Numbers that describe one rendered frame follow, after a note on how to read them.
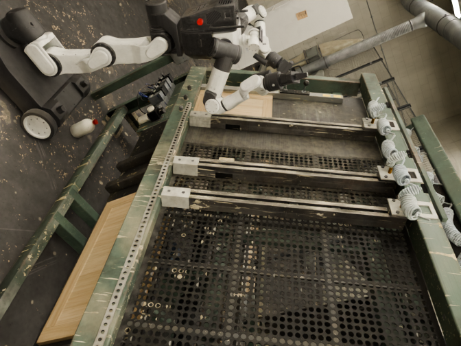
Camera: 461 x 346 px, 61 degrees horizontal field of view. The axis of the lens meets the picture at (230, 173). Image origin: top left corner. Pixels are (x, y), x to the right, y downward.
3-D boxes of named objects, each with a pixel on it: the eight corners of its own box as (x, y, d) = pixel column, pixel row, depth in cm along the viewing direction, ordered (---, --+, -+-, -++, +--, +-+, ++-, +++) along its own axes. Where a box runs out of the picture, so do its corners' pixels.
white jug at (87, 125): (73, 122, 272) (94, 112, 264) (82, 133, 277) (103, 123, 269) (66, 130, 264) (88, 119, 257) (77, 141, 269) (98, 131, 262)
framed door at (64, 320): (109, 204, 241) (107, 202, 239) (183, 178, 221) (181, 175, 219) (39, 345, 171) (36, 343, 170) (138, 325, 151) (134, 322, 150)
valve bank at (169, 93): (145, 77, 266) (174, 62, 257) (157, 94, 274) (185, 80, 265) (122, 114, 227) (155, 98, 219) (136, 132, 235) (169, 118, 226)
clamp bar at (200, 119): (191, 119, 236) (191, 82, 221) (389, 135, 229) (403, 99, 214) (188, 128, 228) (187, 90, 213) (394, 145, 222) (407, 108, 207)
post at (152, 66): (92, 90, 303) (171, 50, 275) (97, 97, 306) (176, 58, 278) (90, 95, 298) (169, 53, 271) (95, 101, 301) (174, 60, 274)
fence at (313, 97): (202, 88, 267) (202, 83, 265) (341, 99, 262) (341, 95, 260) (200, 92, 264) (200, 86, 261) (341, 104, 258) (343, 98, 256)
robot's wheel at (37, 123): (16, 109, 222) (51, 115, 222) (21, 105, 226) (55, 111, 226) (23, 138, 235) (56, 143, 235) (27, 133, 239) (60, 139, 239)
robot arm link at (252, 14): (243, 8, 255) (229, 17, 239) (259, -2, 247) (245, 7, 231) (252, 24, 258) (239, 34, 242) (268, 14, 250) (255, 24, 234)
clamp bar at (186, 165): (176, 164, 201) (173, 124, 186) (409, 185, 194) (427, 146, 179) (172, 176, 193) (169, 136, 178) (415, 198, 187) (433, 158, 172)
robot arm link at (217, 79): (195, 107, 203) (209, 66, 194) (204, 103, 215) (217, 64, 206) (215, 116, 202) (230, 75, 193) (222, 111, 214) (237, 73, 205)
